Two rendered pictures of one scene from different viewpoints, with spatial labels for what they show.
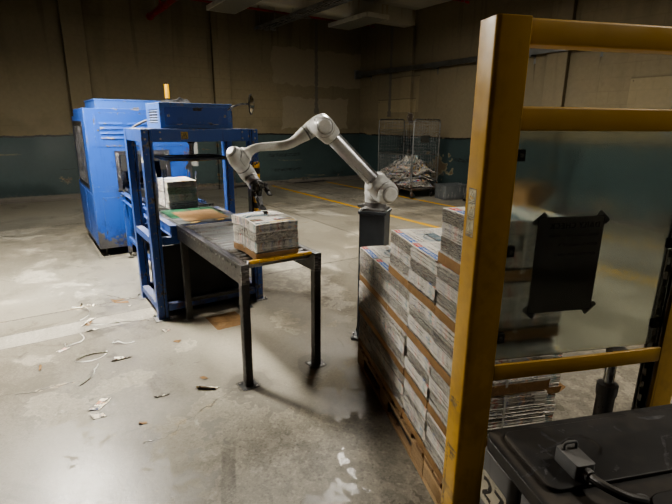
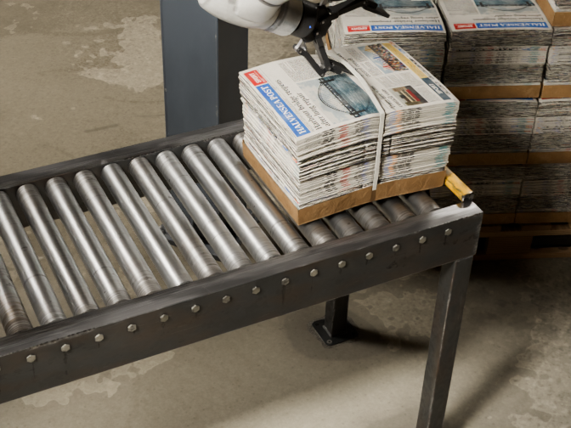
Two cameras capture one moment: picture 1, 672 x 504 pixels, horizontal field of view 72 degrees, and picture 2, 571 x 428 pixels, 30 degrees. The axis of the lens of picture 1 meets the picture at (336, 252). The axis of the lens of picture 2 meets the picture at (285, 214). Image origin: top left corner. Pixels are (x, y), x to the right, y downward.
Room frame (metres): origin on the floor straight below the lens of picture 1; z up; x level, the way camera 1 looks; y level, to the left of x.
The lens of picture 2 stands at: (2.81, 2.43, 2.19)
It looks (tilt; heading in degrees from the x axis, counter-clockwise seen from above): 38 degrees down; 276
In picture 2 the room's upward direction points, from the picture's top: 2 degrees clockwise
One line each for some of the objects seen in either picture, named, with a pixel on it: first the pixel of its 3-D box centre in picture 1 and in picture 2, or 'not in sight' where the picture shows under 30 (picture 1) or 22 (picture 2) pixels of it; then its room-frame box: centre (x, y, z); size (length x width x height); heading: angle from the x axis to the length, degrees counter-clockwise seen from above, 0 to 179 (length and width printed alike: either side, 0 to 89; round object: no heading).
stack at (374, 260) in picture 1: (417, 340); (512, 119); (2.43, -0.47, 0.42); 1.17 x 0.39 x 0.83; 13
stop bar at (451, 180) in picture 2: (280, 257); (416, 146); (2.74, 0.34, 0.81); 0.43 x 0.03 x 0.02; 124
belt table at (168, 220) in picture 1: (196, 219); not in sight; (4.14, 1.26, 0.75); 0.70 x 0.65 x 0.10; 34
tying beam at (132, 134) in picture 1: (190, 134); not in sight; (4.14, 1.26, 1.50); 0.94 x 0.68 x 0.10; 124
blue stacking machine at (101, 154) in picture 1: (135, 164); not in sight; (6.42, 2.74, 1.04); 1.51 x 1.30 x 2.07; 34
